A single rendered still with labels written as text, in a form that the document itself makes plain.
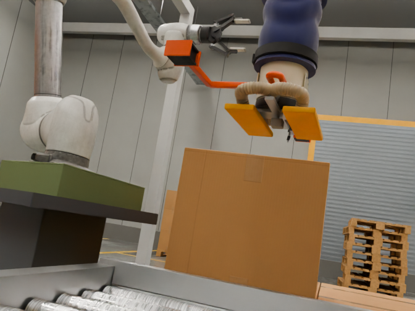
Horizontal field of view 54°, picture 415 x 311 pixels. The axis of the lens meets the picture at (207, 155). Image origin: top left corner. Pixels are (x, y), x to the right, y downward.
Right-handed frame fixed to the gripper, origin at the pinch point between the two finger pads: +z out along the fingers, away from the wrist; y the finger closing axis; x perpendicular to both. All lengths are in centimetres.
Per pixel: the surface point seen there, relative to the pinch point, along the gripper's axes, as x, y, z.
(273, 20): 32.8, 11.0, 18.0
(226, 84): 28.4, 33.9, 3.2
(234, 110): 39, 46, 10
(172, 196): -626, 37, -265
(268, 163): 56, 66, 26
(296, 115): 39, 46, 30
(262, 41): 31.2, 17.9, 14.8
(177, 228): 57, 86, 4
